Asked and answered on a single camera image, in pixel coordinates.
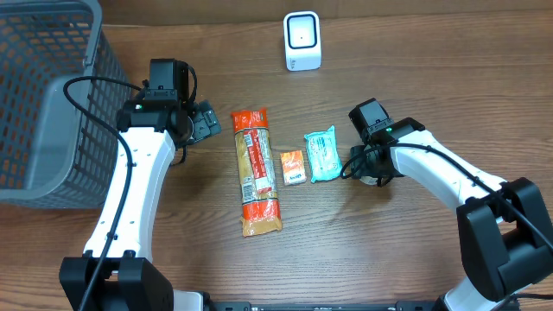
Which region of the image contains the green lidded can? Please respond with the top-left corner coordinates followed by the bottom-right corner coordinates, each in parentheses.
top-left (359, 176), bottom-right (379, 186)

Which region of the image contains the teal wet wipes pack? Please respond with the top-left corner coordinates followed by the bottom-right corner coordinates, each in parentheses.
top-left (304, 125), bottom-right (342, 183)

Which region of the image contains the small orange snack box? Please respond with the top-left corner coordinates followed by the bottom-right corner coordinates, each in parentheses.
top-left (280, 150), bottom-right (307, 186)

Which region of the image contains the long orange noodle packet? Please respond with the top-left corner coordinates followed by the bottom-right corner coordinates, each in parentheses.
top-left (231, 109), bottom-right (283, 238)

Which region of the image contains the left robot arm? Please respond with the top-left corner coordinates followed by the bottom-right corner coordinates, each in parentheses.
top-left (59, 59), bottom-right (221, 310)

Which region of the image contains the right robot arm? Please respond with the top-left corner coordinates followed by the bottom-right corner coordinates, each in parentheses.
top-left (340, 98), bottom-right (552, 310)

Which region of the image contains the white barcode scanner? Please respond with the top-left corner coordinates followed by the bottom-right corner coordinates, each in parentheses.
top-left (283, 11), bottom-right (322, 72)

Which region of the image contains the grey plastic shopping basket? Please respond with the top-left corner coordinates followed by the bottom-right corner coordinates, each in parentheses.
top-left (1, 1), bottom-right (131, 209)

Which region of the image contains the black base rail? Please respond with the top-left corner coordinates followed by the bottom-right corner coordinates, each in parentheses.
top-left (204, 301), bottom-right (435, 311)

